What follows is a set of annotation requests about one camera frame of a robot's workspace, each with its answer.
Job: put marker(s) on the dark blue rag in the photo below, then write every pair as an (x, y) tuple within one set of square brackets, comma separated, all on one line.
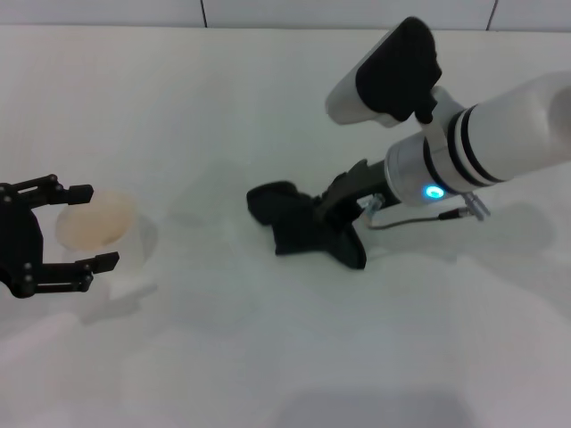
[(285, 218)]

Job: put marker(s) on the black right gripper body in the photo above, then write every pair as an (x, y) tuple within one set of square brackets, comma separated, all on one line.
[(366, 187)]

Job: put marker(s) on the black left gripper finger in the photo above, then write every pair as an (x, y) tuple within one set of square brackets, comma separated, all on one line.
[(107, 262), (82, 194)]

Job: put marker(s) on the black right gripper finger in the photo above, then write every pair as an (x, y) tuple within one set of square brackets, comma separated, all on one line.
[(339, 183)]

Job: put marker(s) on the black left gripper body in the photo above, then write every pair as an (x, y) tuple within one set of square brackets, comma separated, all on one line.
[(20, 245)]

